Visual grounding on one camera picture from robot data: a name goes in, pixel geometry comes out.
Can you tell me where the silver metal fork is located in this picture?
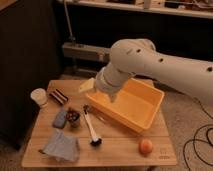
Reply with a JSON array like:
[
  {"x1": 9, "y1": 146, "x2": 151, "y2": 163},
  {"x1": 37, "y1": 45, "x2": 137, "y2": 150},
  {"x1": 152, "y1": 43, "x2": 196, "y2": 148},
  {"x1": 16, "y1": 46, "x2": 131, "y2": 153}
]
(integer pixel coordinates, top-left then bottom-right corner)
[{"x1": 95, "y1": 115, "x2": 106, "y2": 123}]

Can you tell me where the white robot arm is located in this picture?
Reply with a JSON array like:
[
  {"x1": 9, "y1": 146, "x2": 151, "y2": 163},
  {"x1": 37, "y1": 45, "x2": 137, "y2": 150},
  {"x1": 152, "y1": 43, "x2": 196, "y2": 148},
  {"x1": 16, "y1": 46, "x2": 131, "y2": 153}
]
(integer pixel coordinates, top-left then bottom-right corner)
[{"x1": 95, "y1": 39, "x2": 213, "y2": 105}]

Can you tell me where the yellow plastic bin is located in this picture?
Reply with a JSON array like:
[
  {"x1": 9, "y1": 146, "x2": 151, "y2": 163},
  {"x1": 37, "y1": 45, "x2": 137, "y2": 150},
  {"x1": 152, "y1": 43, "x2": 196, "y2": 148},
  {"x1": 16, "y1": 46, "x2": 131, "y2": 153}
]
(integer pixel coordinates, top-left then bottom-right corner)
[{"x1": 86, "y1": 79, "x2": 164, "y2": 133}]

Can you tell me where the small dark cup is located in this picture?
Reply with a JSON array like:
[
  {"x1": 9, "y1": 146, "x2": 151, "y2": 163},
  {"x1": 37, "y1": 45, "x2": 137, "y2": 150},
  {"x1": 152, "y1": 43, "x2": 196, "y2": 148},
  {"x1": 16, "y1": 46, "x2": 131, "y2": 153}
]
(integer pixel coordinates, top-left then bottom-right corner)
[{"x1": 66, "y1": 108, "x2": 80, "y2": 128}]

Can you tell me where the brown striped block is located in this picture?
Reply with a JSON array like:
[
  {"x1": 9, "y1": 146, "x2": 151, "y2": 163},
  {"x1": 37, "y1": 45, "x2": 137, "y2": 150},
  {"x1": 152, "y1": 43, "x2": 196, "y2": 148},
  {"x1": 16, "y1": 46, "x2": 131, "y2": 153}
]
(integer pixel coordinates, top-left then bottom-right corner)
[{"x1": 49, "y1": 89, "x2": 69, "y2": 106}]

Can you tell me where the blue grey sponge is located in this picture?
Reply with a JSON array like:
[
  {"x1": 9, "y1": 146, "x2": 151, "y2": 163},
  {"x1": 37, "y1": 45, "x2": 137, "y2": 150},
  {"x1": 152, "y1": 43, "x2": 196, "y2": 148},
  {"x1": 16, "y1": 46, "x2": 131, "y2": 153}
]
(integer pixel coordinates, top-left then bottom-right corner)
[{"x1": 52, "y1": 109, "x2": 67, "y2": 129}]

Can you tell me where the orange fruit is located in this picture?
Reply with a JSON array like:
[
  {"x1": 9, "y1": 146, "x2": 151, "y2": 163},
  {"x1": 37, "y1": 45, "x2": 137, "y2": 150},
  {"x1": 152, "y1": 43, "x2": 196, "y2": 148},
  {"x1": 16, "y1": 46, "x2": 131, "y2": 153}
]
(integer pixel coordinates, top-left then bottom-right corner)
[{"x1": 139, "y1": 139, "x2": 153, "y2": 155}]

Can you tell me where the grey vertical pole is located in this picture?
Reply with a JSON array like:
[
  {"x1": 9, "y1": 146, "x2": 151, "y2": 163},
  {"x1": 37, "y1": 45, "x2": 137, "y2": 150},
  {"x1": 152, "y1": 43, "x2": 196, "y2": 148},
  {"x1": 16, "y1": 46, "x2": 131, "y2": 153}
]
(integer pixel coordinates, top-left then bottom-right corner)
[{"x1": 63, "y1": 0, "x2": 75, "y2": 44}]

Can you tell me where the white paper cup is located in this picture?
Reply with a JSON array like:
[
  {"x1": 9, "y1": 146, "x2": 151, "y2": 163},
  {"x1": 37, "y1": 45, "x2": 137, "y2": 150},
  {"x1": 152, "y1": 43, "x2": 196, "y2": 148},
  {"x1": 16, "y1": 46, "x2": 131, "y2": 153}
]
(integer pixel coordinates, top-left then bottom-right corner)
[{"x1": 30, "y1": 88, "x2": 48, "y2": 108}]

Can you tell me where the blue grey cloth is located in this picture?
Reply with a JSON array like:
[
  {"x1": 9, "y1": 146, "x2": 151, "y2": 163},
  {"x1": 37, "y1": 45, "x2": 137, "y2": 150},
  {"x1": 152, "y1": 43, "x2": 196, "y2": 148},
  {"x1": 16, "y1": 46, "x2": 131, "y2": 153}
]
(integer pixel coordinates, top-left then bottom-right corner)
[{"x1": 41, "y1": 130, "x2": 80, "y2": 162}]

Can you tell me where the wooden shelf with clutter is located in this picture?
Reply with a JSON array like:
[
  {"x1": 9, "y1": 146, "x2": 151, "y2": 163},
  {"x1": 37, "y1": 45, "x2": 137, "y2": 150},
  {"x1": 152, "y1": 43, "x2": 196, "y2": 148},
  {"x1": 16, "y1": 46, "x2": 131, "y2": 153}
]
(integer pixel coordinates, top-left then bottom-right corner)
[{"x1": 56, "y1": 0, "x2": 213, "y2": 19}]

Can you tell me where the grey metal rail base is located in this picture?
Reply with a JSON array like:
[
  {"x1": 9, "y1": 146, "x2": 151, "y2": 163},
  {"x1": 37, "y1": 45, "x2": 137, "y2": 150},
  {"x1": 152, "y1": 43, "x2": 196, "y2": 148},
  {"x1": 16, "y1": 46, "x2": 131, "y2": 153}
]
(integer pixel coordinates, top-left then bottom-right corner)
[{"x1": 62, "y1": 42, "x2": 109, "y2": 62}]

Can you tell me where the black floor cable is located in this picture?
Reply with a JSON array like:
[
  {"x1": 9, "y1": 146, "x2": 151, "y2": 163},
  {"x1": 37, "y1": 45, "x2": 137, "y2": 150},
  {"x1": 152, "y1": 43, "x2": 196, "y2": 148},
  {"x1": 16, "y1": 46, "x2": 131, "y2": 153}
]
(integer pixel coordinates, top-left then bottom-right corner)
[{"x1": 182, "y1": 98, "x2": 213, "y2": 171}]

